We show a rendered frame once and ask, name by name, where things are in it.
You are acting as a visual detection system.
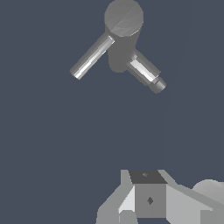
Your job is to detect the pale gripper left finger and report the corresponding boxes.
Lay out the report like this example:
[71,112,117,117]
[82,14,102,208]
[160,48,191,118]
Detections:
[95,169,151,224]

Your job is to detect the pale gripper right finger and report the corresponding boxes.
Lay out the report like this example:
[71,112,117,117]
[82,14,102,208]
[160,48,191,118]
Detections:
[150,169,224,224]

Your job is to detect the grey faucet body with spout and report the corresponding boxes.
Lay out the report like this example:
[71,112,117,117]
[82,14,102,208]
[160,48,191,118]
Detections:
[103,0,167,95]

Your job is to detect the grey metal faucet handle rod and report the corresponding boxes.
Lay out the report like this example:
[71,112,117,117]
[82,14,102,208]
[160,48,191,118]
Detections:
[69,34,116,81]

